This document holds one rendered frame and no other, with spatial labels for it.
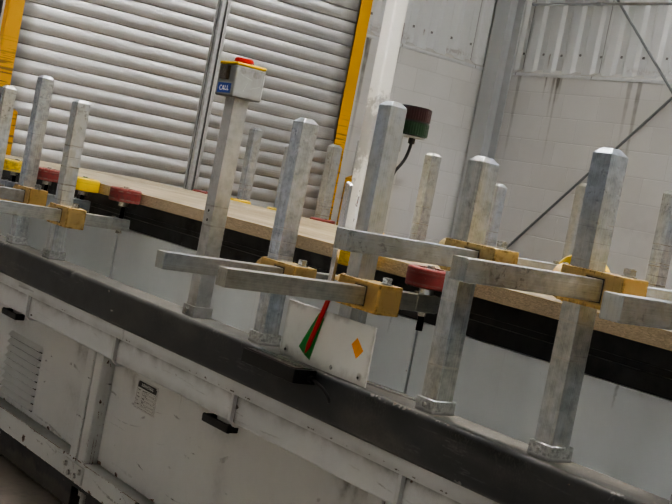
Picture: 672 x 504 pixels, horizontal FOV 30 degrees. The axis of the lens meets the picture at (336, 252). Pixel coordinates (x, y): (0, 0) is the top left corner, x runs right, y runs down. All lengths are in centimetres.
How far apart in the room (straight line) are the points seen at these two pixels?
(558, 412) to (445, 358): 25
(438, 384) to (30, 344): 212
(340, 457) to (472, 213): 51
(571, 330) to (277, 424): 75
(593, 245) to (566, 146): 1008
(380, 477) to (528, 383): 29
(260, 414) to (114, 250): 113
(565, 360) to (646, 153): 945
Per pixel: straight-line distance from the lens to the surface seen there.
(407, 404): 199
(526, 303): 210
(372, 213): 211
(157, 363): 272
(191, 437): 302
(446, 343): 193
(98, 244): 347
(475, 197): 192
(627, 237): 1116
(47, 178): 366
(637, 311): 138
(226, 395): 247
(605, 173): 175
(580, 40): 1202
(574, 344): 175
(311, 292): 202
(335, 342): 214
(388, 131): 212
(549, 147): 1196
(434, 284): 215
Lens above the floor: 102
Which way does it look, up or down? 3 degrees down
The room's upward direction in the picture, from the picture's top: 11 degrees clockwise
